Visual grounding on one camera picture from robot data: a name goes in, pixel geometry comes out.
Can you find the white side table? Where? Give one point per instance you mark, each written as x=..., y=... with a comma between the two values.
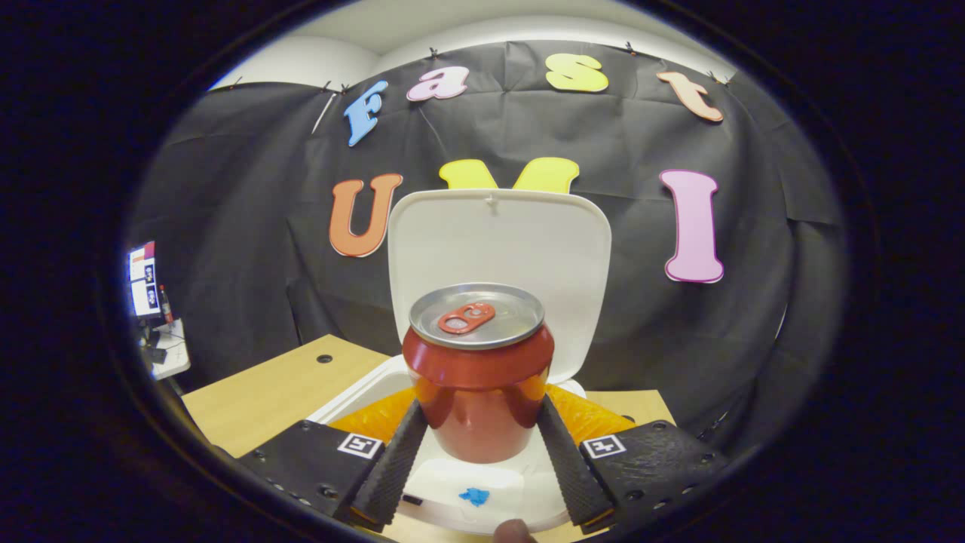
x=172, y=351

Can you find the white desktop garbage bin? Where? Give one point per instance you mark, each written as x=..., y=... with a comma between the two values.
x=497, y=241

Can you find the blue paper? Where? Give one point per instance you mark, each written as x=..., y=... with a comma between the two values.
x=474, y=496

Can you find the red bottle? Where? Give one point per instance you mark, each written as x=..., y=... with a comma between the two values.
x=166, y=305

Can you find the wooden desktop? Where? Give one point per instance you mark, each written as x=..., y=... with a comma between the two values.
x=264, y=392

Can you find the thin white strip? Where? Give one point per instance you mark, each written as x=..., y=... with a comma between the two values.
x=324, y=113

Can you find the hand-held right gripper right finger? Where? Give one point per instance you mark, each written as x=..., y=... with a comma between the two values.
x=573, y=467

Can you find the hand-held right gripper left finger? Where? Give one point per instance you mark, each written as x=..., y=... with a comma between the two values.
x=392, y=467

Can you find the computer monitor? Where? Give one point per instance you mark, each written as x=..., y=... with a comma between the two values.
x=143, y=279

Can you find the black backdrop cloth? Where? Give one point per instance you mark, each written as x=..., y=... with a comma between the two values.
x=633, y=151

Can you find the red pop can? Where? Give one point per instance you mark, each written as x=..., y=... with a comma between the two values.
x=479, y=385

